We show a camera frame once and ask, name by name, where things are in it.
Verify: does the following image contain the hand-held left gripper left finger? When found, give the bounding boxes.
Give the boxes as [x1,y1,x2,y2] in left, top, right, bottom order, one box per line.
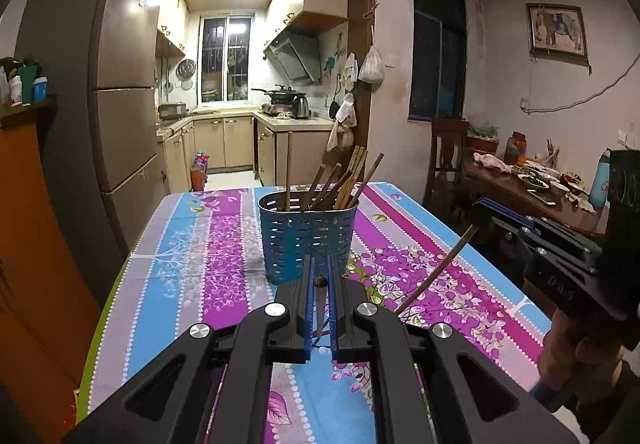
[60,254,318,444]

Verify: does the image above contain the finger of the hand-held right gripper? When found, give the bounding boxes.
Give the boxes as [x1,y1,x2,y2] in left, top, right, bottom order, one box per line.
[472,198,608,250]
[492,216,601,277]

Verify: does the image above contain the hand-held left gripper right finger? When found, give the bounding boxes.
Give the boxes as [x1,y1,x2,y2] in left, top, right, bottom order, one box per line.
[325,256,581,444]

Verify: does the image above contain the wooden chopstick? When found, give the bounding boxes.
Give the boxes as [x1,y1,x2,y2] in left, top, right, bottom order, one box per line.
[312,276,328,350]
[394,224,480,315]

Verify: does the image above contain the blue perforated utensil holder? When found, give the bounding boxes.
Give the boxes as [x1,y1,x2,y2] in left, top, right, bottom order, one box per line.
[257,189,361,286]

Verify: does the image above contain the bunch of wooden chopsticks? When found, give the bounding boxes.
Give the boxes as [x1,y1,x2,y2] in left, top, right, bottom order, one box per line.
[284,131,386,212]

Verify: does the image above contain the person's right hand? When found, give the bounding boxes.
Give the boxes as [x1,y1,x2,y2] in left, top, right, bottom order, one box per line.
[537,309,631,405]

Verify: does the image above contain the wooden dining table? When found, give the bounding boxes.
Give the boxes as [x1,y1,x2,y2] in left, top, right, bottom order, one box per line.
[462,156,611,237]

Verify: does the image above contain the pink cloth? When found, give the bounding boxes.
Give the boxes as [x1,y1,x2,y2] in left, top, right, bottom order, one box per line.
[472,152,513,173]

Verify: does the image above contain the brown glass jar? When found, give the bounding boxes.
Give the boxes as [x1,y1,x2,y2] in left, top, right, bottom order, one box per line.
[504,131,528,166]

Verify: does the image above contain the potted plant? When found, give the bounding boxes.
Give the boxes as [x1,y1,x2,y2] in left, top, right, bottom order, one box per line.
[467,124,501,155]

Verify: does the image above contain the wooden chair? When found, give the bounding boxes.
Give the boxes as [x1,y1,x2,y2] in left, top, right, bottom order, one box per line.
[422,118,471,220]

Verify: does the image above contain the blue water bottle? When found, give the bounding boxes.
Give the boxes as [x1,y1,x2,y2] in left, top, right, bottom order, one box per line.
[589,149,613,210]

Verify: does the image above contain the floral striped tablecloth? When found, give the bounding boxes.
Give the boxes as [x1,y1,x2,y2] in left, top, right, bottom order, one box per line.
[75,181,551,444]

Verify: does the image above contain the dark room window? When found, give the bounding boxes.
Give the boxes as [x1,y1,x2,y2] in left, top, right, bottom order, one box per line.
[407,0,468,122]

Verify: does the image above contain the red bottles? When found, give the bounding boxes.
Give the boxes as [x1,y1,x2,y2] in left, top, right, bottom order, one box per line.
[190,151,210,192]

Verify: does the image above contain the beige hanging bag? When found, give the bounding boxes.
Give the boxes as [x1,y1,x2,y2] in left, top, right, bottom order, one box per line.
[326,124,355,152]

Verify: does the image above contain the beige lower kitchen cabinets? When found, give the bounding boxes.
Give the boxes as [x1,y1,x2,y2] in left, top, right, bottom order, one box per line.
[156,111,336,195]

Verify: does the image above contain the white hanging cloth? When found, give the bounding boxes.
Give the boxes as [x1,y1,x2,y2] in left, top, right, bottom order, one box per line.
[335,94,357,127]

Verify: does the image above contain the hanging white plastic bag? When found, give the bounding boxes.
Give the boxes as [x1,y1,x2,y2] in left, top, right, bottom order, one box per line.
[358,26,387,85]

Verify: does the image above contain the black wok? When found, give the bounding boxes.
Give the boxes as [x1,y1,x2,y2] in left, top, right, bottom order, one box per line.
[251,84,303,105]

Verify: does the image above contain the steel cooking pot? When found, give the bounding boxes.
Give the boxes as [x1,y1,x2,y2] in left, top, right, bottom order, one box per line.
[159,101,188,121]

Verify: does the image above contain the steel range hood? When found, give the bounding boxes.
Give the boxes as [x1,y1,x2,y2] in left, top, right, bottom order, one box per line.
[263,31,323,85]

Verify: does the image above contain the grey refrigerator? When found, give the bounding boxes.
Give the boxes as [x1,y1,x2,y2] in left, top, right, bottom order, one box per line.
[12,0,171,295]

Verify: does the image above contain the kitchen window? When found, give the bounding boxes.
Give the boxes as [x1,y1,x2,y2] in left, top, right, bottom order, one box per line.
[200,14,253,105]

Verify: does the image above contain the orange wooden cabinet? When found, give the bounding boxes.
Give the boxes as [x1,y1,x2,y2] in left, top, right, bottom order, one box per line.
[0,96,103,430]

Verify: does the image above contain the framed wall picture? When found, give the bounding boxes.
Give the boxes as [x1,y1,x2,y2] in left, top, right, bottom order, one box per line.
[525,3,588,60]

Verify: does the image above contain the flower wall sticker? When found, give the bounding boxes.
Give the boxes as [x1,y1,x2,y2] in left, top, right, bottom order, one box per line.
[322,31,346,90]

